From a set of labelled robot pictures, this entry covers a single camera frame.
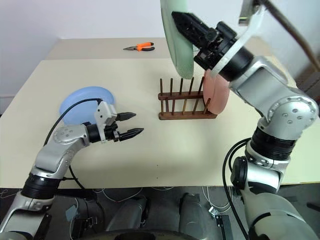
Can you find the pink plate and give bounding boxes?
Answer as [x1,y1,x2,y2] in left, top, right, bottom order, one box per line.
[202,69,230,117]

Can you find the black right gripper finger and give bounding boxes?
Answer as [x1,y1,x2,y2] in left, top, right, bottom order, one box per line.
[171,10,217,49]

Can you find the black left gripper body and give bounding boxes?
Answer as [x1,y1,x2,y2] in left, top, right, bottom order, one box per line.
[103,121,124,143]

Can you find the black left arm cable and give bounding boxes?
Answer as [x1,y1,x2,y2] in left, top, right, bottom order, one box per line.
[43,98,105,190]

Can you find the white floor wires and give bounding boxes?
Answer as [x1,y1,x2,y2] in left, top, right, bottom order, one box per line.
[92,186,241,226]

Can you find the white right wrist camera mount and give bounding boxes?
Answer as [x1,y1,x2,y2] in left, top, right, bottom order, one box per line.
[209,0,266,79]

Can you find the black right arm cable loop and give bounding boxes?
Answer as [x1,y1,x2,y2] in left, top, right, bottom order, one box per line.
[223,137,254,240]

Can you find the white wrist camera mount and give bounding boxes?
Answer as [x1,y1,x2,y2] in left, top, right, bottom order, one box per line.
[94,100,118,145]
[209,0,266,79]

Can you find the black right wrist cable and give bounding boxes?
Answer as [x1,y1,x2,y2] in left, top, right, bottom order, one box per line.
[261,0,319,70]

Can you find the dark brown furniture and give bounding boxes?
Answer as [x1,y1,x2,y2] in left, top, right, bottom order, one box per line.
[296,63,320,102]

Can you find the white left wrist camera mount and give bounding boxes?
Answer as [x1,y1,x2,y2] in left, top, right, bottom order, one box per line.
[94,100,118,145]

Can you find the blue plate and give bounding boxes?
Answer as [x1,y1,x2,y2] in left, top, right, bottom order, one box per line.
[58,85,117,125]

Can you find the orange handled pliers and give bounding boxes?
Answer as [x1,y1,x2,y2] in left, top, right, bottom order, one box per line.
[122,41,156,53]

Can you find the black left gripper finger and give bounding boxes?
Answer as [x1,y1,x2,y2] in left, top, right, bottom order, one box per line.
[116,112,137,123]
[120,127,145,142]

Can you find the grey rounded robot leg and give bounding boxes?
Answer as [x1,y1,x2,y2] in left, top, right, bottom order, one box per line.
[106,194,151,232]
[178,192,214,240]

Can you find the wooden dish rack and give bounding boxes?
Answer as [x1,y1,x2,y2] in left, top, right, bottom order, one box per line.
[157,75,218,121]

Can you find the black box under table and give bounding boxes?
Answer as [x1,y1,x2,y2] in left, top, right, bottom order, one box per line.
[71,196,106,239]

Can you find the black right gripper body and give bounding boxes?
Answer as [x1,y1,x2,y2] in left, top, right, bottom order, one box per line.
[193,20,238,71]

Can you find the green plate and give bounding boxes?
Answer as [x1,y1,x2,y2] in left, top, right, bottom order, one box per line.
[159,0,196,79]

